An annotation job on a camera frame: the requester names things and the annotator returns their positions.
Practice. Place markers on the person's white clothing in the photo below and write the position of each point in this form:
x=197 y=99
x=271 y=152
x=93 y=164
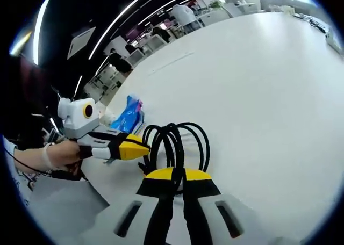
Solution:
x=16 y=180

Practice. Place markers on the white wristband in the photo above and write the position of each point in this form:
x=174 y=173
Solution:
x=51 y=156

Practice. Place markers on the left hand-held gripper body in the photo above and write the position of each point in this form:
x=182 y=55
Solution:
x=76 y=121

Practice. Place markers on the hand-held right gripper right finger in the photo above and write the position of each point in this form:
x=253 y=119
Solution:
x=201 y=207

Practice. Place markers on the white handheld device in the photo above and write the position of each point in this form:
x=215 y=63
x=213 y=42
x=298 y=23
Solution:
x=334 y=40

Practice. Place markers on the blue tissue pack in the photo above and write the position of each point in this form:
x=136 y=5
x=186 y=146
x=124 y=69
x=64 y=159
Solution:
x=127 y=116

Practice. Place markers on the white office chair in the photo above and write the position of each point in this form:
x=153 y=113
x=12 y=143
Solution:
x=137 y=57
x=157 y=42

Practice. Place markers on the potted green plant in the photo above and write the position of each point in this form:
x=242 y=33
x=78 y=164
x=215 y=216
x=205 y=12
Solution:
x=216 y=4

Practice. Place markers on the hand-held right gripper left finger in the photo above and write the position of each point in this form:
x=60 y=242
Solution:
x=158 y=207

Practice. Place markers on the ceiling air conditioner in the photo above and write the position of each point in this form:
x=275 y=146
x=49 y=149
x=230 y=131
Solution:
x=80 y=42

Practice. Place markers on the purple display screen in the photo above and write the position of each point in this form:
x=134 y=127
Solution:
x=133 y=32

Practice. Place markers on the person's left hand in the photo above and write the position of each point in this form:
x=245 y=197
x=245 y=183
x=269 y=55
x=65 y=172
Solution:
x=67 y=155

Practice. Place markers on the long ceiling light strip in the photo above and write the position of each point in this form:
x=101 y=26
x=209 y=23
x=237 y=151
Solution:
x=40 y=27
x=121 y=19

